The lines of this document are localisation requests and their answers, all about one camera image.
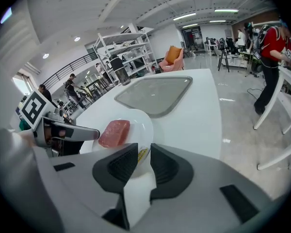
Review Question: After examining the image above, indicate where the small white round plate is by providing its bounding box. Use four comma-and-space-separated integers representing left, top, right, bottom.
91, 109, 154, 177

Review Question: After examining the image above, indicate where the black balcony railing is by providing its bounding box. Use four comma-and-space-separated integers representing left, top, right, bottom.
42, 51, 97, 87

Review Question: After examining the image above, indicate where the dark water bottle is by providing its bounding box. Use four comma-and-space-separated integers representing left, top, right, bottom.
109, 54, 131, 86

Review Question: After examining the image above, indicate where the white metal shelving rack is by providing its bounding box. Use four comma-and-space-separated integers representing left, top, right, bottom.
93, 32, 158, 86

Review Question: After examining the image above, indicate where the orange cushion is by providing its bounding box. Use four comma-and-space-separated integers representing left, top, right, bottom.
165, 45, 182, 64

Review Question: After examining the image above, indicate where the red cube block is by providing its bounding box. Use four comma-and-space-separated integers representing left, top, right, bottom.
98, 119, 131, 148

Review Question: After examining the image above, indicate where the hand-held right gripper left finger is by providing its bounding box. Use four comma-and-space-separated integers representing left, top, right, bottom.
32, 142, 139, 233

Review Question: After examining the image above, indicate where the grey rectangular tray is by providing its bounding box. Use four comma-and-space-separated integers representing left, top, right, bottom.
114, 76, 194, 118

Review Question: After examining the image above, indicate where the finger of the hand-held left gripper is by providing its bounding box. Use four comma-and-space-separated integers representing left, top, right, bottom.
72, 127, 101, 141

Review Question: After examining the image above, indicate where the white side table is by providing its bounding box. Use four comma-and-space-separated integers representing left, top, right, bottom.
253, 66, 291, 171

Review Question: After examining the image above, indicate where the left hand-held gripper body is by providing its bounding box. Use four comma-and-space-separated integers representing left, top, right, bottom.
21, 90, 84, 157

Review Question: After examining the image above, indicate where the black camera tripod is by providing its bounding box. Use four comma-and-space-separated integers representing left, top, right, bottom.
217, 50, 230, 72

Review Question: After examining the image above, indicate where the pink armchair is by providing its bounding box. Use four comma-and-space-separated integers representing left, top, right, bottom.
158, 48, 185, 73

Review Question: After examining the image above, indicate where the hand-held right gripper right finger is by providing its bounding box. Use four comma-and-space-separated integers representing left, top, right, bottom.
135, 143, 274, 233

